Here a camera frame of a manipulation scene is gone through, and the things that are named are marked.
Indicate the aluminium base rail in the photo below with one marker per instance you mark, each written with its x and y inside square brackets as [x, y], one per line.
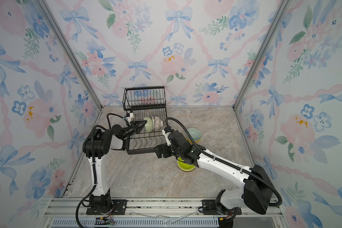
[157, 213]

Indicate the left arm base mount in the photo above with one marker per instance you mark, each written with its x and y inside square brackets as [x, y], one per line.
[114, 207]

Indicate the aluminium corner post left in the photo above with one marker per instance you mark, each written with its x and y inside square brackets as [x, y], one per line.
[69, 53]

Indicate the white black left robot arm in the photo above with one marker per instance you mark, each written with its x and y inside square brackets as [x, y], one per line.
[97, 145]

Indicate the black wire dish rack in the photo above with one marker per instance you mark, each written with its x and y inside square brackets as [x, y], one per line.
[145, 105]

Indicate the white maroon patterned bowl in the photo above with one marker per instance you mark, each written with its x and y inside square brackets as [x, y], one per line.
[160, 124]

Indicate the blue yellow patterned bowl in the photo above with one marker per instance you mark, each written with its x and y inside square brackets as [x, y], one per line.
[155, 123]

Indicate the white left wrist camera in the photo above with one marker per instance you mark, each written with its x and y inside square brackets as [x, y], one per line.
[129, 117]

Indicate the lime green bowl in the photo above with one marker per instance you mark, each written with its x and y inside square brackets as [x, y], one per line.
[184, 166]

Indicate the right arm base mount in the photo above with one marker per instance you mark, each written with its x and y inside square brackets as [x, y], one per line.
[210, 207]

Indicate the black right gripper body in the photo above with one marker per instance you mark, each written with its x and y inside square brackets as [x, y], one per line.
[178, 153]

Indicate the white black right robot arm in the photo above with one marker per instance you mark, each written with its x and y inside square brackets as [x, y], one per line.
[254, 186]

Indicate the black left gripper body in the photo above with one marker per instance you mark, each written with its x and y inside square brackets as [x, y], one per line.
[130, 131]

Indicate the teal striped bowl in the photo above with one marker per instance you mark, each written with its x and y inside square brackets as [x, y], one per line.
[195, 133]

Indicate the aluminium corner post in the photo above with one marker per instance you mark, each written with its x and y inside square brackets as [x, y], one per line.
[69, 53]
[272, 30]

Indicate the aluminium corner post right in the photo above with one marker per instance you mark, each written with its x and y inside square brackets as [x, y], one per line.
[272, 30]

